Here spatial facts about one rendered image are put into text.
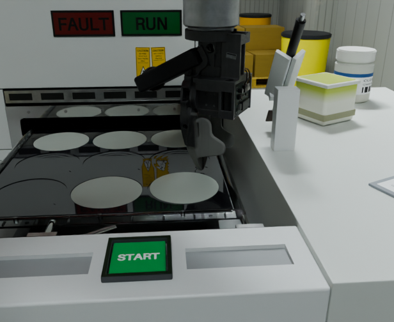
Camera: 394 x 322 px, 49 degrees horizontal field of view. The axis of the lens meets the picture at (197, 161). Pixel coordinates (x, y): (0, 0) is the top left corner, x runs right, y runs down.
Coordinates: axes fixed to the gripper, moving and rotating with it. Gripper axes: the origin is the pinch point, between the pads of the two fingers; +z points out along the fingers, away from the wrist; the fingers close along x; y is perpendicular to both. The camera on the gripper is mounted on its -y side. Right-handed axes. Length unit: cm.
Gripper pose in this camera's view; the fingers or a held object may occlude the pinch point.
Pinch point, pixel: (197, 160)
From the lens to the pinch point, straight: 67.9
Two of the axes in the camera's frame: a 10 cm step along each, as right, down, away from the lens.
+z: 0.0, 9.2, 3.9
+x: 4.3, -3.5, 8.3
